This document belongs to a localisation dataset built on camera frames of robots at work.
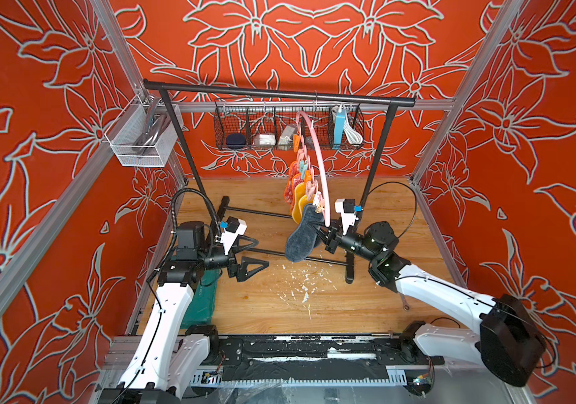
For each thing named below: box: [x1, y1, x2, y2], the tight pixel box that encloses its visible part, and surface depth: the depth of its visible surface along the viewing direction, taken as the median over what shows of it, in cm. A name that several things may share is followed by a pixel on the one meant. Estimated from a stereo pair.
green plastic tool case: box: [181, 267, 222, 330], surface depth 78 cm
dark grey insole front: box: [284, 204, 325, 263], surface depth 74 cm
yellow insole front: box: [298, 194, 314, 224], surface depth 68 cm
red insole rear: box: [288, 159, 301, 185], surface depth 78 cm
